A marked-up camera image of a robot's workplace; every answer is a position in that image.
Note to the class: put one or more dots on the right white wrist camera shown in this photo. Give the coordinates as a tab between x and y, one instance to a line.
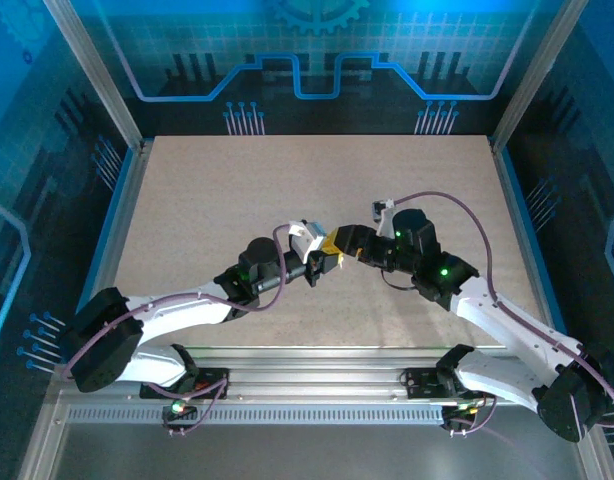
384	217

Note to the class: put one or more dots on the small LED circuit board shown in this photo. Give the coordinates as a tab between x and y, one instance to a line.
459	412
179	407

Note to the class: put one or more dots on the grey metal panel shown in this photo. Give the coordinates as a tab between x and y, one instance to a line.
312	455

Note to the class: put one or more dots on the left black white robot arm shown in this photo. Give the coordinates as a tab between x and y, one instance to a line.
177	310

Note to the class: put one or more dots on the aluminium side rail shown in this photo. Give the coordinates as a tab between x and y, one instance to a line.
529	240
112	250

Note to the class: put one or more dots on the aluminium mounting rail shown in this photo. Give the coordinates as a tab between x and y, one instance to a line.
312	375

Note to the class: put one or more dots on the slotted metal strip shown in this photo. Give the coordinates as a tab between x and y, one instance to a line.
312	415

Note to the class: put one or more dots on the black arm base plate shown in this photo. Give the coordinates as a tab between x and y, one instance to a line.
212	375
419	385

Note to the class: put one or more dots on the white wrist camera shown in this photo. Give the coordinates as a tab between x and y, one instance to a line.
384	217
302	240

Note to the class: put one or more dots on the blue printed backdrop panel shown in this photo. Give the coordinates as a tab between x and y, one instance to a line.
597	125
312	30
17	150

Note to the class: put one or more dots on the aluminium frame post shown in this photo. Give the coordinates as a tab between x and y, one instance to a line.
97	75
535	75

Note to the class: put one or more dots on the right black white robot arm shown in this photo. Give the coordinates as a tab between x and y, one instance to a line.
512	325

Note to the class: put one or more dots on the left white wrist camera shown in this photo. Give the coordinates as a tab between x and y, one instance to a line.
302	240

